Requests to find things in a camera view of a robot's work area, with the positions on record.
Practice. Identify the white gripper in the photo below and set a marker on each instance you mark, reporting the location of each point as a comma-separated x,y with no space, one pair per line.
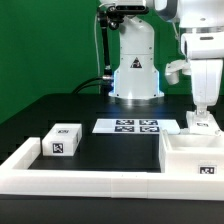
204,53

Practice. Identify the white cabinet door panel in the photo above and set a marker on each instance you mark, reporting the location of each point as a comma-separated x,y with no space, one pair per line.
202,124

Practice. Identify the white cabinet body box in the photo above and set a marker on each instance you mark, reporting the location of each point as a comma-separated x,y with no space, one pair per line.
191,154

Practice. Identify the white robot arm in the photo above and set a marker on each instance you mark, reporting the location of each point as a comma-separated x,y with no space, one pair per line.
136,77

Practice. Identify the white cabinet top block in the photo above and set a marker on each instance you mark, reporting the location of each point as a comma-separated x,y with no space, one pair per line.
62,140

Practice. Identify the white base tag sheet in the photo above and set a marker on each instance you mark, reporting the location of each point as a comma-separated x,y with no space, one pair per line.
135,126

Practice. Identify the white U-shaped obstacle fence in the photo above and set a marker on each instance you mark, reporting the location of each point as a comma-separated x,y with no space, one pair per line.
16,178

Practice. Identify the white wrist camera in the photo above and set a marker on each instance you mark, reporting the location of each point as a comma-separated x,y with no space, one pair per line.
173,69

